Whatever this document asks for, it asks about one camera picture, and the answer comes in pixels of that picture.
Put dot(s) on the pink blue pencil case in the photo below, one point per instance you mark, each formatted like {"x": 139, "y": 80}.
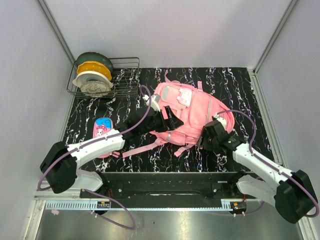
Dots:
{"x": 102, "y": 126}

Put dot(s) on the grey wire dish rack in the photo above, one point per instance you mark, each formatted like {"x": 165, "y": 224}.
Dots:
{"x": 125, "y": 79}

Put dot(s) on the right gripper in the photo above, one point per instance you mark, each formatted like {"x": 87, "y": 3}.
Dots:
{"x": 203, "y": 142}

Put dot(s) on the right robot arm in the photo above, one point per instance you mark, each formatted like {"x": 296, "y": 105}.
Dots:
{"x": 291, "y": 193}

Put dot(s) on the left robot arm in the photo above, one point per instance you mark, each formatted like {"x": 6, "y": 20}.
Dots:
{"x": 61, "y": 167}

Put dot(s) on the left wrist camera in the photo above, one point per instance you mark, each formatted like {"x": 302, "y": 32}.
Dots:
{"x": 152, "y": 101}

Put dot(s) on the yellow plate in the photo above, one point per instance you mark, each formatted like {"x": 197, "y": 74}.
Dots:
{"x": 94, "y": 66}

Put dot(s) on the dark green plate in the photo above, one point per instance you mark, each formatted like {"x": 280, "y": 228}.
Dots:
{"x": 96, "y": 57}

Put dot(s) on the pink school backpack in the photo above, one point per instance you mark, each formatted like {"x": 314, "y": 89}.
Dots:
{"x": 191, "y": 105}

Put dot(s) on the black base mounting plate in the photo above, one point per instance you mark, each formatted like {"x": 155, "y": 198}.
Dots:
{"x": 204, "y": 189}

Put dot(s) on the white blue-rimmed plate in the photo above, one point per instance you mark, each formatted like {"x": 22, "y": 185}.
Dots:
{"x": 90, "y": 76}

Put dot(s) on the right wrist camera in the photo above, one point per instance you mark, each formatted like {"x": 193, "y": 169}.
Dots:
{"x": 220, "y": 119}

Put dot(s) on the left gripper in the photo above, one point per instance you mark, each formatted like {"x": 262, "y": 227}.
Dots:
{"x": 173, "y": 122}

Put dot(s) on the speckled beige plate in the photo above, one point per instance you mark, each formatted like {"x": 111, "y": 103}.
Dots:
{"x": 96, "y": 89}

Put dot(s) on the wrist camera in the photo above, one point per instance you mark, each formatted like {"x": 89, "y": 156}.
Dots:
{"x": 152, "y": 101}
{"x": 220, "y": 119}

